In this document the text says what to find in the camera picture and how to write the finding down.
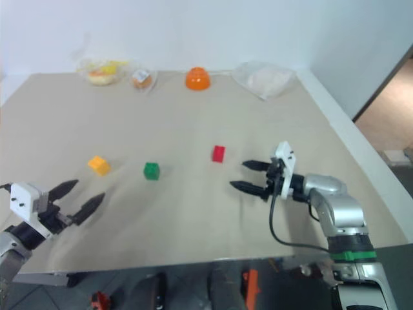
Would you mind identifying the red and black tool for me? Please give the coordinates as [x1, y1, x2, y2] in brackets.
[90, 291, 112, 310]

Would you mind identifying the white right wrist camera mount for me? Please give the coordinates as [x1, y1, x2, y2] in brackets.
[273, 140, 297, 199]

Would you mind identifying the white box on floor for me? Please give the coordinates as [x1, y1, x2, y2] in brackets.
[381, 149, 405, 166]

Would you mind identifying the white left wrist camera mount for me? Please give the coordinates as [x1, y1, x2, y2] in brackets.
[9, 181, 54, 240]

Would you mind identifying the small wrapped bun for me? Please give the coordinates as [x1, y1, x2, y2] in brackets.
[130, 68, 158, 94]

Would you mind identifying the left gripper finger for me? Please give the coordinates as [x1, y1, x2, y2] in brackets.
[71, 192, 107, 226]
[48, 179, 79, 206]

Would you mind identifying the clear bag with bread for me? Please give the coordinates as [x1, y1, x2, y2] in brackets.
[76, 57, 130, 87]

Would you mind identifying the green cube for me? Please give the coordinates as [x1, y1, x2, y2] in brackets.
[143, 161, 161, 181]

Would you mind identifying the red cube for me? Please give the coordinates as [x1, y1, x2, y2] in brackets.
[211, 145, 227, 163]

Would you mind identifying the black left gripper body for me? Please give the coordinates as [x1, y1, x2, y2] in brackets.
[34, 191, 74, 236]

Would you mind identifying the orange plastic bowl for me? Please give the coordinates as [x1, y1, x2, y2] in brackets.
[185, 66, 212, 93]

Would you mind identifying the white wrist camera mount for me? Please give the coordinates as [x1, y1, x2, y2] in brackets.
[273, 140, 297, 199]
[9, 181, 54, 240]

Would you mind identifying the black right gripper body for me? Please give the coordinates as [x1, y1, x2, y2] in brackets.
[261, 158, 285, 202]

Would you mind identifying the clear bag with white contents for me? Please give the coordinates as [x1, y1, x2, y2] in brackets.
[233, 61, 294, 102]

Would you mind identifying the orange tool under table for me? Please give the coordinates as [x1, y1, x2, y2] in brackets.
[241, 269, 261, 310]

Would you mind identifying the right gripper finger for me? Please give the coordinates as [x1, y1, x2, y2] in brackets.
[229, 180, 268, 199]
[241, 160, 270, 172]

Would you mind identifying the yellow cube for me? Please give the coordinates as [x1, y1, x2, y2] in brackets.
[87, 155, 112, 177]

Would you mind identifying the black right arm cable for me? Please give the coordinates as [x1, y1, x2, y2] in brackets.
[268, 167, 332, 253]

